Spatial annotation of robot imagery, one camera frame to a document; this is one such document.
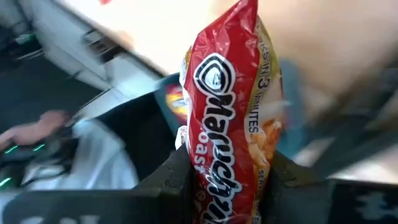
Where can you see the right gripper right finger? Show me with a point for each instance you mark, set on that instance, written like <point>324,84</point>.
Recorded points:
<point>311,205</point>

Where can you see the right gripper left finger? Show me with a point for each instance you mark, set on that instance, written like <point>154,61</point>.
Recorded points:
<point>109,208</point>

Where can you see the red roast beef ramen pack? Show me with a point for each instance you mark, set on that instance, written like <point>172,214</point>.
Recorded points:
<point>175,102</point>
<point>224,93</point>

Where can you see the person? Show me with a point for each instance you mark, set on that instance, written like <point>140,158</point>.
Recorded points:
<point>99,155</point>

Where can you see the black device with green lights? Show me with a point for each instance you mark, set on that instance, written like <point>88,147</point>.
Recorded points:
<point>18,155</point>

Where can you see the person's hand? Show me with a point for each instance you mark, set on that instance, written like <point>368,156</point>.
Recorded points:
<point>37,127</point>

